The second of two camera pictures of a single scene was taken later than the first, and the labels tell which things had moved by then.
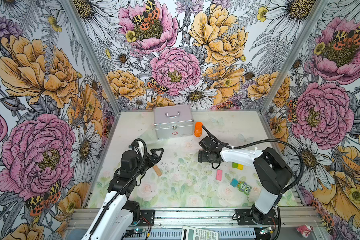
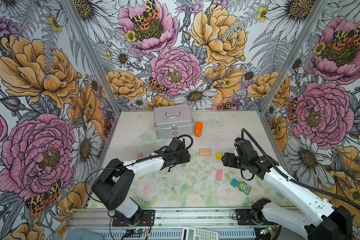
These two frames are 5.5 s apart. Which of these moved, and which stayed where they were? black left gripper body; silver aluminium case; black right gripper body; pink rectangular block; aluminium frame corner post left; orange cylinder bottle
Moved: black left gripper body; black right gripper body
Stayed: pink rectangular block; aluminium frame corner post left; silver aluminium case; orange cylinder bottle
